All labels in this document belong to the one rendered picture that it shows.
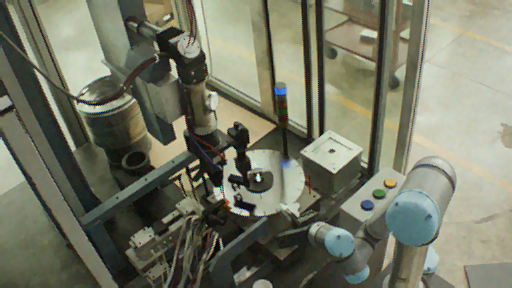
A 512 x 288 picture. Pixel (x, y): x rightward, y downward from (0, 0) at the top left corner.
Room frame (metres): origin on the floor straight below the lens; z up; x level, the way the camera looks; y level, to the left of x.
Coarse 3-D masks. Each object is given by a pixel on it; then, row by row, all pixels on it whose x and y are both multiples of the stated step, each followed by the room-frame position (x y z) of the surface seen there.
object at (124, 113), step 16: (96, 80) 1.73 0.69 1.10; (112, 80) 1.73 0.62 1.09; (80, 96) 1.63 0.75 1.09; (96, 96) 1.66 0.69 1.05; (128, 96) 1.63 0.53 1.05; (80, 112) 1.50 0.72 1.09; (96, 112) 1.46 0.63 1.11; (112, 112) 1.46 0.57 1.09; (128, 112) 1.50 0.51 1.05; (96, 128) 1.47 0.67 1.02; (112, 128) 1.46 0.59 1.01; (128, 128) 1.48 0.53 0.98; (144, 128) 1.54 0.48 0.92; (96, 144) 1.49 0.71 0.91; (112, 144) 1.46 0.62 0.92; (128, 144) 1.47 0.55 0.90; (144, 144) 1.56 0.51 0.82; (112, 160) 1.51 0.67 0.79
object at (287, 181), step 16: (256, 160) 1.21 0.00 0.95; (272, 160) 1.19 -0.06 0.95; (288, 160) 1.18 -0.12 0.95; (224, 176) 1.14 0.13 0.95; (288, 176) 1.10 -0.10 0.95; (224, 192) 1.06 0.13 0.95; (240, 192) 1.05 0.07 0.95; (256, 192) 1.04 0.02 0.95; (272, 192) 1.03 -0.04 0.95; (288, 192) 1.02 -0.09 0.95; (240, 208) 0.98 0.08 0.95; (256, 208) 0.97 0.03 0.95; (272, 208) 0.96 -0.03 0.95
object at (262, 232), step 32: (192, 96) 0.98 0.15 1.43; (224, 160) 0.98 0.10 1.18; (320, 192) 1.17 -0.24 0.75; (352, 192) 1.15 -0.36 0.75; (224, 224) 0.97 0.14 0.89; (256, 224) 0.86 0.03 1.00; (288, 224) 0.97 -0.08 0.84; (224, 256) 0.77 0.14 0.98; (256, 256) 0.91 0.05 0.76; (288, 256) 0.85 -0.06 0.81
